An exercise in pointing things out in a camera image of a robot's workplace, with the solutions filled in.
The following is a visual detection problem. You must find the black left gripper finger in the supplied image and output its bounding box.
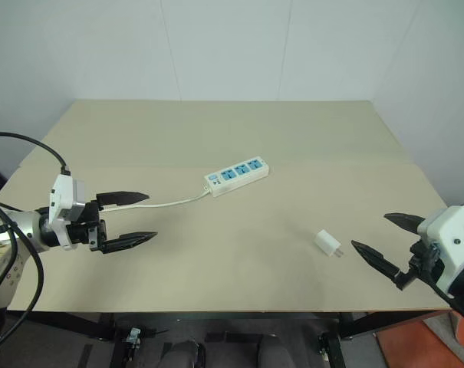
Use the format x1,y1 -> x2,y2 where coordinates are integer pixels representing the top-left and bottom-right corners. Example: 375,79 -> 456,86
94,189 -> 151,209
101,231 -> 158,255

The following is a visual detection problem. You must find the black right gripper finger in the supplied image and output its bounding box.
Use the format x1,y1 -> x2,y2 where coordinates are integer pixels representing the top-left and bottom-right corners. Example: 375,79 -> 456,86
383,212 -> 426,235
350,239 -> 404,281

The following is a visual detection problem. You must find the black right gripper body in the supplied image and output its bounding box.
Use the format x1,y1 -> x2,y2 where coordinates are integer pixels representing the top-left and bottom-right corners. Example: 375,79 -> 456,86
393,238 -> 446,292

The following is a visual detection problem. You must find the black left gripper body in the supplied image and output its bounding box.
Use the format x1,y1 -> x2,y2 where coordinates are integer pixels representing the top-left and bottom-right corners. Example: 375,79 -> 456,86
67,199 -> 110,253

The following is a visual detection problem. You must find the white plug adapter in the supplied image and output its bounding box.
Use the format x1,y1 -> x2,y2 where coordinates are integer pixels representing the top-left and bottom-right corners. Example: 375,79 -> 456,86
313,228 -> 347,259

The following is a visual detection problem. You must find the white blue power strip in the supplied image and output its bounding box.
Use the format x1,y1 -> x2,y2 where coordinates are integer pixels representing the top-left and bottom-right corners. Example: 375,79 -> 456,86
204,155 -> 271,199

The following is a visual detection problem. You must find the orange red floor mat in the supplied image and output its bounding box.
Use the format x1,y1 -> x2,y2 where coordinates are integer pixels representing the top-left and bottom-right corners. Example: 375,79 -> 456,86
374,309 -> 464,368

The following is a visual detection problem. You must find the dark grey rounded shape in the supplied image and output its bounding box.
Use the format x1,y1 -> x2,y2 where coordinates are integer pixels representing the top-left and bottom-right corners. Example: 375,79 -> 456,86
157,338 -> 209,368
255,333 -> 295,368

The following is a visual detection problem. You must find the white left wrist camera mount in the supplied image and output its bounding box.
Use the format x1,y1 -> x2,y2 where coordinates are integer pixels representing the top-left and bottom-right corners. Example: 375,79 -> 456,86
48,174 -> 87,251

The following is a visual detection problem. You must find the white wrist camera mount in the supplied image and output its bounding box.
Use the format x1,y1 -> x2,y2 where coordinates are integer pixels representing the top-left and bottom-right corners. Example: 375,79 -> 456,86
48,174 -> 87,251
416,204 -> 464,297

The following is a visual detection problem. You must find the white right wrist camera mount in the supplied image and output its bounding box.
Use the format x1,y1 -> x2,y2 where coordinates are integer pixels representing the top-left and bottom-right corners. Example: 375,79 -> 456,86
416,204 -> 464,297

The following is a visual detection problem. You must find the white cable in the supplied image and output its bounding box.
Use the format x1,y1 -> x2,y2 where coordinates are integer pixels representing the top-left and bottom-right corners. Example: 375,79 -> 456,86
100,189 -> 212,212

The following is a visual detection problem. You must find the black table frame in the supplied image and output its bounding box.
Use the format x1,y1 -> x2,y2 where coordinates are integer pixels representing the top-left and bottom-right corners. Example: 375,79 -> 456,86
0,307 -> 459,368

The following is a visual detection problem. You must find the metal table foot bracket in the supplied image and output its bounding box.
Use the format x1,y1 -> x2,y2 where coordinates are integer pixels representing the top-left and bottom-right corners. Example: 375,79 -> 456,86
121,325 -> 143,362
317,330 -> 347,368

